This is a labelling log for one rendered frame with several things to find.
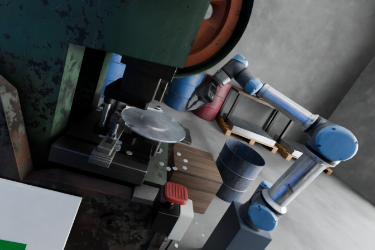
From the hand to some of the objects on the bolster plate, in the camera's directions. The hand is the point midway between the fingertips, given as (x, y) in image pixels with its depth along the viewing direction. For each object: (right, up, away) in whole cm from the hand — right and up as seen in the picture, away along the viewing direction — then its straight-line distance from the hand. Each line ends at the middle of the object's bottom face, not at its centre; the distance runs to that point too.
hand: (187, 108), depth 86 cm
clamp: (-28, -14, -26) cm, 41 cm away
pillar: (-33, -6, -20) cm, 39 cm away
